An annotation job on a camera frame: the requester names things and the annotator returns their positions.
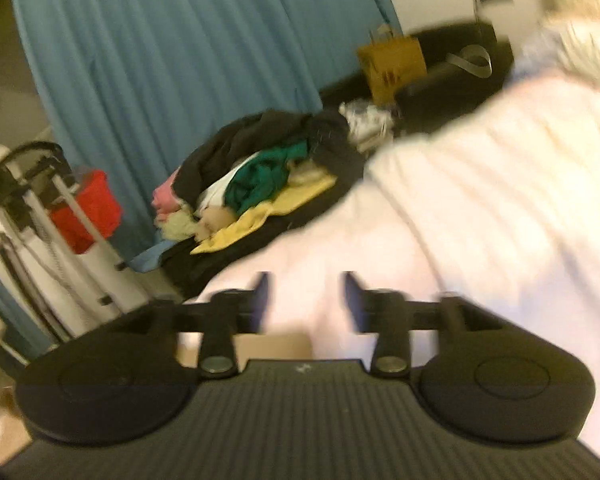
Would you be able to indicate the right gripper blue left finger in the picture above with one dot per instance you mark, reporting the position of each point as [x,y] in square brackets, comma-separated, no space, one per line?
[259,302]

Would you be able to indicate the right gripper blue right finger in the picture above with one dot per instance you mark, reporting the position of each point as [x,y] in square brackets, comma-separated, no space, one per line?
[354,294]

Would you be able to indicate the tan long sleeve shirt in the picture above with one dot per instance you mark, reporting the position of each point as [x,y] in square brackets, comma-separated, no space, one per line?
[292,346]

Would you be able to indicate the pile of mixed clothes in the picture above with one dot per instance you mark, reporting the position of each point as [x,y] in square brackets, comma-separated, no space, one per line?
[229,184]

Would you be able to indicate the pastel tie-dye bed duvet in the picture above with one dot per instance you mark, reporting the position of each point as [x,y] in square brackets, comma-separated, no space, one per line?
[501,206]

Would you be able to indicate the garment steamer stand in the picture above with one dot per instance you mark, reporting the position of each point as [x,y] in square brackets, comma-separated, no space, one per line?
[35,177]

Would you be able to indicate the yellow paper shopping bag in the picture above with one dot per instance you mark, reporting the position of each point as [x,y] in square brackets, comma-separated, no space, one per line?
[389,62]

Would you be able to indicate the blue window curtain left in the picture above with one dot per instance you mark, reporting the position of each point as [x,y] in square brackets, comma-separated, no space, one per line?
[21,340]

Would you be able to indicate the blue window curtain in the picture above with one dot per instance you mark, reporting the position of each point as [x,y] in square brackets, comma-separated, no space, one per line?
[21,340]
[132,87]

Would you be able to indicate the blue window curtain right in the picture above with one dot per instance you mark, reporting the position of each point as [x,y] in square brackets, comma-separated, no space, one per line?
[132,87]

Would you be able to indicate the black bag with strap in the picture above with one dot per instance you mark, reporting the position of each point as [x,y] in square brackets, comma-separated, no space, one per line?
[467,63]

